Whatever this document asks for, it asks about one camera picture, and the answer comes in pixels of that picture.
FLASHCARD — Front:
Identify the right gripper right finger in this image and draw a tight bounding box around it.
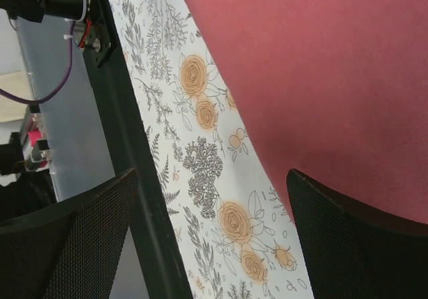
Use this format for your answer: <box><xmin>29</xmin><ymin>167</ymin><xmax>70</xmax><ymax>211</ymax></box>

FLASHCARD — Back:
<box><xmin>286</xmin><ymin>169</ymin><xmax>427</xmax><ymax>299</ymax></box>

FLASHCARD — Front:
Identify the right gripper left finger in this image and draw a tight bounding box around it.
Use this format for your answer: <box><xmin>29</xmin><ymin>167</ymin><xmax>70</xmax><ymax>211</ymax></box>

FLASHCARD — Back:
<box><xmin>1</xmin><ymin>169</ymin><xmax>138</xmax><ymax>298</ymax></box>

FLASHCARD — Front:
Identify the pink t shirt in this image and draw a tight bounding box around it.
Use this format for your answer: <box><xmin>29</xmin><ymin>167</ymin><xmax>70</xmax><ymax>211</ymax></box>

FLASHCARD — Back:
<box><xmin>185</xmin><ymin>0</ymin><xmax>427</xmax><ymax>223</ymax></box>

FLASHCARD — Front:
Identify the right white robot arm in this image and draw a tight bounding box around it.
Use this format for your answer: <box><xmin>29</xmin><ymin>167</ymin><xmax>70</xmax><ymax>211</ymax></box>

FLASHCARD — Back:
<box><xmin>1</xmin><ymin>0</ymin><xmax>427</xmax><ymax>298</ymax></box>

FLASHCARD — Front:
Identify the floral table mat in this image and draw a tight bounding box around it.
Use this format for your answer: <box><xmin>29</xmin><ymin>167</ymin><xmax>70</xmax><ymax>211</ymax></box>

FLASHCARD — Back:
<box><xmin>109</xmin><ymin>0</ymin><xmax>312</xmax><ymax>298</ymax></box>

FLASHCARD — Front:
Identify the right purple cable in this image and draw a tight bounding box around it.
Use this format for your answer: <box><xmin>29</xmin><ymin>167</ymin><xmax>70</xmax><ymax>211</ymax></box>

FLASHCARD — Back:
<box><xmin>0</xmin><ymin>19</ymin><xmax>78</xmax><ymax>105</ymax></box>

